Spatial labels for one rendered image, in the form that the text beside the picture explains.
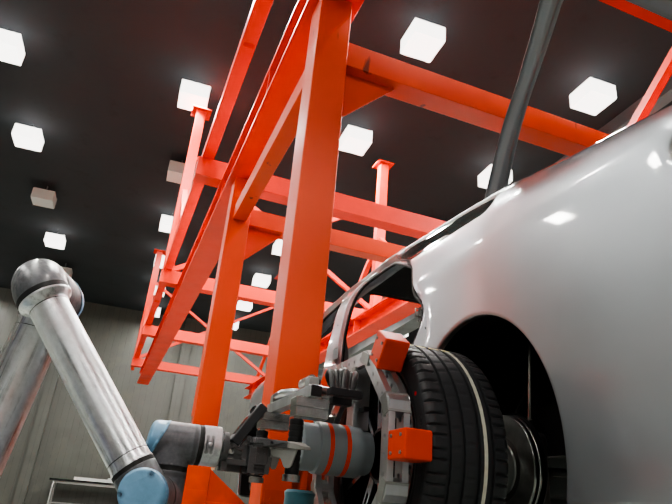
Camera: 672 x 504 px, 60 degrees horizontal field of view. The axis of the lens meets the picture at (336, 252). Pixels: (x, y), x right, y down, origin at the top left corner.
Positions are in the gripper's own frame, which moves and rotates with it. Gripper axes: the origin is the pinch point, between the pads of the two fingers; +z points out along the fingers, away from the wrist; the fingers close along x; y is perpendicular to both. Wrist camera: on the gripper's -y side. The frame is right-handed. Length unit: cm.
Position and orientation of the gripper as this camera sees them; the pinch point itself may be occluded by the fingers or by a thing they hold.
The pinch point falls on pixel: (302, 447)
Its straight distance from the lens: 152.1
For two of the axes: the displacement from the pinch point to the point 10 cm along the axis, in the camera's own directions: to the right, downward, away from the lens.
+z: 9.3, 2.2, 3.0
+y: -0.8, 9.1, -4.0
